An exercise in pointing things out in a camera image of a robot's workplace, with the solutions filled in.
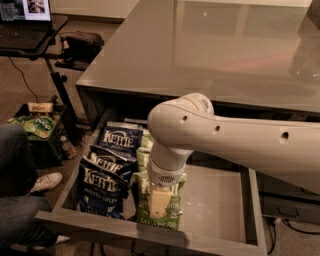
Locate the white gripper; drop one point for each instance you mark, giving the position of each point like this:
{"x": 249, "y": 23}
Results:
{"x": 165, "y": 178}

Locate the green jalapeno chip bag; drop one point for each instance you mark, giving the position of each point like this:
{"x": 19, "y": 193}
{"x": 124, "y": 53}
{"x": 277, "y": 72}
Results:
{"x": 147, "y": 139}
{"x": 142, "y": 155}
{"x": 171, "y": 216}

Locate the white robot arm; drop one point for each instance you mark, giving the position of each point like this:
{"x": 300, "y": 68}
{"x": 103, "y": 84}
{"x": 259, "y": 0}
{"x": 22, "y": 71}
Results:
{"x": 287, "y": 150}

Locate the front blue Kettle chip bag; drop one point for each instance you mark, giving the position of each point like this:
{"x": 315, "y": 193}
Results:
{"x": 100, "y": 192}

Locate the blue kettle chip bag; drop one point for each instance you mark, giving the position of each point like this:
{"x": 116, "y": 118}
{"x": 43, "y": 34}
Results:
{"x": 111, "y": 162}
{"x": 100, "y": 192}
{"x": 122, "y": 138}

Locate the open grey top drawer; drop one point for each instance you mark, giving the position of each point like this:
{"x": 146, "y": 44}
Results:
{"x": 221, "y": 216}

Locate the middle blue Kettle chip bag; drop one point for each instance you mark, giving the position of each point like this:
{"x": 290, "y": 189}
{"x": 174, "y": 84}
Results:
{"x": 111, "y": 162}

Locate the rear blue Kettle chip bag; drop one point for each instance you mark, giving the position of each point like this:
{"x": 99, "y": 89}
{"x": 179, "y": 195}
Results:
{"x": 122, "y": 138}

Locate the grey counter cabinet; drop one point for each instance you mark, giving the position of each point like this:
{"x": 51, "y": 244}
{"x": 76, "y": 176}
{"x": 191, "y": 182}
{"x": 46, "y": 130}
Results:
{"x": 262, "y": 54}

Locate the dark bag on stand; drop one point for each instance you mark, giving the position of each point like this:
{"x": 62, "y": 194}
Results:
{"x": 78, "y": 49}

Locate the small bottle beside crate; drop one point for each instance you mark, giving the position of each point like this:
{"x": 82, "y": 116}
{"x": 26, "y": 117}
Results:
{"x": 67, "y": 147}

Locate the white sneaker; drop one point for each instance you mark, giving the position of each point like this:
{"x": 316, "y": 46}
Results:
{"x": 47, "y": 182}

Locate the black lower drawers unit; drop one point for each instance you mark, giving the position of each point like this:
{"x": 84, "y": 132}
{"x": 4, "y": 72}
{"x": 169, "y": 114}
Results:
{"x": 287, "y": 201}

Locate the black crate with snacks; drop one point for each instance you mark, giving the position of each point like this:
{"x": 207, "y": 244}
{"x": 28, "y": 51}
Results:
{"x": 48, "y": 152}

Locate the green snack package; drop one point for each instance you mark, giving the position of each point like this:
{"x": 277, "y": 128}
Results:
{"x": 39, "y": 125}

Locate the person's near leg jeans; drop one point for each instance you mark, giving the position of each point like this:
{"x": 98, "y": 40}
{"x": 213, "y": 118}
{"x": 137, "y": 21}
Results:
{"x": 18, "y": 224}

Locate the person's leg in jeans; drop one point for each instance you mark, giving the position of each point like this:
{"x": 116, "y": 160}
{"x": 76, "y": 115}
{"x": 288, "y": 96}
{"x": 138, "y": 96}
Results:
{"x": 17, "y": 168}

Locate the tan box on crate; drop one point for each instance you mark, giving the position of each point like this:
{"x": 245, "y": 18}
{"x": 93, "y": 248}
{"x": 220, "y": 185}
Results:
{"x": 40, "y": 107}

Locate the open laptop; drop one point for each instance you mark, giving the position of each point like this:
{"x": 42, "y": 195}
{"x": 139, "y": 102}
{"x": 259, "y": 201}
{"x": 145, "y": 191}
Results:
{"x": 24, "y": 24}

